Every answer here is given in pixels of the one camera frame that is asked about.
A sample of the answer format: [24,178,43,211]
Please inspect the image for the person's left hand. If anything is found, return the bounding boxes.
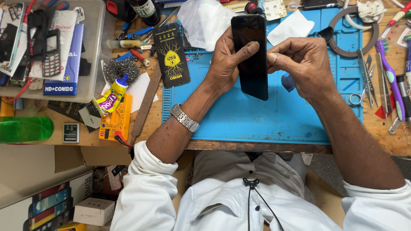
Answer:
[204,26,260,96]

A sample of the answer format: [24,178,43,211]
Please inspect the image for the person's right hand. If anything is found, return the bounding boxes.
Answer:
[267,37,338,104]

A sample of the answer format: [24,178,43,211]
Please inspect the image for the steel tweezers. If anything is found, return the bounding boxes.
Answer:
[356,49,379,108]

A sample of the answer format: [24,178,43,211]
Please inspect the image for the small clear glue syringe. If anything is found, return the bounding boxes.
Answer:
[106,39,149,49]

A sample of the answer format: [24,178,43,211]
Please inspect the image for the blue silicone repair mat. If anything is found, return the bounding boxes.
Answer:
[161,8,363,145]

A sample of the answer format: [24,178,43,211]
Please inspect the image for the red multimeter probe lead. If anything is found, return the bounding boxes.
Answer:
[114,130,134,149]

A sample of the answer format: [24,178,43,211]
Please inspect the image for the black smartphone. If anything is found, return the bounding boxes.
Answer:
[231,14,269,101]

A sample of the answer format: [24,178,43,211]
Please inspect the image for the white paper wipe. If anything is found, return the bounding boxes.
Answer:
[267,10,315,47]

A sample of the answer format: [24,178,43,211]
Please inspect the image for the yellow glue tube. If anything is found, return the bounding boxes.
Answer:
[93,73,130,116]

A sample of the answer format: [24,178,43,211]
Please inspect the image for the dark glass bottle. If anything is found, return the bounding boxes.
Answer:
[126,0,160,26]

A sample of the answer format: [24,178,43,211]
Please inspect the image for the green plastic bottle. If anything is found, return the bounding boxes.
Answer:
[0,116,55,144]

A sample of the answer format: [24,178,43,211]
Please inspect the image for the red handled small screwdriver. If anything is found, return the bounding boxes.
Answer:
[130,49,151,67]

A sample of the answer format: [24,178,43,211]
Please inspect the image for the black and silver pen tool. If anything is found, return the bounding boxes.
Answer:
[395,73,411,126]

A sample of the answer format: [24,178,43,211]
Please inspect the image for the white crumpled cloth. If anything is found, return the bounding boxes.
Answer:
[356,0,388,24]

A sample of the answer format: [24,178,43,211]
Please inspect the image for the box of phone cases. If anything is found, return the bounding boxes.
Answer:
[0,170,94,231]

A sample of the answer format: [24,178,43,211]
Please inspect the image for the white plastic bag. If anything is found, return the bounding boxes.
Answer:
[177,0,239,52]

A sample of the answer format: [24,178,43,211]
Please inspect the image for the black tempered glass packet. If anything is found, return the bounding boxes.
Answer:
[152,22,191,88]

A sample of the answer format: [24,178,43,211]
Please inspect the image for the long brown metal file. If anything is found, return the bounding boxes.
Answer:
[130,62,162,145]

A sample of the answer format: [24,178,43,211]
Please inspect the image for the black flat card packet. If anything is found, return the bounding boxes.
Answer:
[47,100,102,133]

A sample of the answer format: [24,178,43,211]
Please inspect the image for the white shirt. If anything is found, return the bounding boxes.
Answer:
[110,141,411,231]

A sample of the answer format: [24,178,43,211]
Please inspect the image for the red and white screwdriver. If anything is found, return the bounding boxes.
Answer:
[378,9,411,37]

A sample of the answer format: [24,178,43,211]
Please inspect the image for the purple toothbrush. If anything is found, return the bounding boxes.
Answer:
[375,39,406,122]

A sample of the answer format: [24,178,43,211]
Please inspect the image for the small white cardboard box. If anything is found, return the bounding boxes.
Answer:
[73,197,116,227]

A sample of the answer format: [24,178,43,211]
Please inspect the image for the blue film scrap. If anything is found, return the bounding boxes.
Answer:
[281,72,296,93]

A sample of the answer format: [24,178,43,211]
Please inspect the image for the clear plastic bin with parts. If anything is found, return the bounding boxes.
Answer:
[0,0,106,103]

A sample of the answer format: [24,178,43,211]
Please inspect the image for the metal coil spring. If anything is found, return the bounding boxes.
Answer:
[388,117,402,135]

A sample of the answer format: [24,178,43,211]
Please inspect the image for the yellow multimeter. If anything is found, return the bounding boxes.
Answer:
[98,93,133,142]

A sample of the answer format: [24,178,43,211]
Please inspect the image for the white circuit board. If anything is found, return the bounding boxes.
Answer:
[263,0,287,22]

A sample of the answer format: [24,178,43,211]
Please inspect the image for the grey ring magnifier frame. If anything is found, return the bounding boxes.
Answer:
[327,6,380,58]

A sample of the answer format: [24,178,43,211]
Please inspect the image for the blue handled tool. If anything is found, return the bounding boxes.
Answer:
[127,26,155,40]

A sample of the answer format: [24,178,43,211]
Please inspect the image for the silver metal wristwatch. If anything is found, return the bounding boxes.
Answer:
[170,103,200,133]

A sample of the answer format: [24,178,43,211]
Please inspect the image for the small steel scissors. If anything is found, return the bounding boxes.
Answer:
[349,55,377,109]

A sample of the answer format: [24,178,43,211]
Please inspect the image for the white paper sheet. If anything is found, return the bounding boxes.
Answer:
[101,72,159,113]

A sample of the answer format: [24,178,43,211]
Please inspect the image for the black earphone cable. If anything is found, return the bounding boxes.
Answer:
[242,177,285,231]

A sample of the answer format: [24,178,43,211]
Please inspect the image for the steel wool ball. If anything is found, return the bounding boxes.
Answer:
[103,58,142,85]

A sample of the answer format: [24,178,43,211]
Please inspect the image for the brown cardboard flap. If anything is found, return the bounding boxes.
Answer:
[54,145,133,174]

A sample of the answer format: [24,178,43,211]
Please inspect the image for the small phone battery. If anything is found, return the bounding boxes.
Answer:
[63,123,80,144]

